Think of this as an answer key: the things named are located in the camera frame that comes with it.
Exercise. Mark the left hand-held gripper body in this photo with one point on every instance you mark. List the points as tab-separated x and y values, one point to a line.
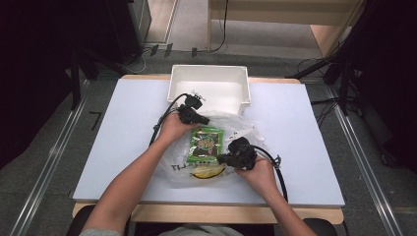
188	113

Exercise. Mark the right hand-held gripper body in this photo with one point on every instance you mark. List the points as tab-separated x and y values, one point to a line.
242	155

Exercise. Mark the green snack packet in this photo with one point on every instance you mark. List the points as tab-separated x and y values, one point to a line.
206	144

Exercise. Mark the white plastic bin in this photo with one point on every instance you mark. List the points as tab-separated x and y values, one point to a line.
209	90

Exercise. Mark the white smiley face plastic bag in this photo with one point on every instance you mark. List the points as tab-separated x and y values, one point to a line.
177	164

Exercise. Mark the person's left hand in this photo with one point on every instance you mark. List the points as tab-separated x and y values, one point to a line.
172	131

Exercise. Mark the person's right hand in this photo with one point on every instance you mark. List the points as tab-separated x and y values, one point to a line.
262	178

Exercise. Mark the wooden table with white top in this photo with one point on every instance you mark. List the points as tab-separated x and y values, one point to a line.
213	214

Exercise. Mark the black power plug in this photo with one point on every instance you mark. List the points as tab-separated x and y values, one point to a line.
168	49
154	49
194	51

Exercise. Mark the person's grey shirt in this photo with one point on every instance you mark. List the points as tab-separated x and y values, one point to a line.
200	231

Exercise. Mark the black cabinet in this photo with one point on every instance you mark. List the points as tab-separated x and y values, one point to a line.
128	29

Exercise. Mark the black metal stand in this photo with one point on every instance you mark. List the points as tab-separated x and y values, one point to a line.
75	82

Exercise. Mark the light wooden desk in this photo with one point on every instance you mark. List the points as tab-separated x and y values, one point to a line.
268	13

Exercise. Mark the black tripod stand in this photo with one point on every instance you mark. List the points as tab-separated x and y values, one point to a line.
344	82

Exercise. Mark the black curtain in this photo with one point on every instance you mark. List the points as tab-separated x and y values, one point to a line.
36	65
390	65

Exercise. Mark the metal floor rail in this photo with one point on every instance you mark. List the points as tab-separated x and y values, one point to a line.
49	164
364	164

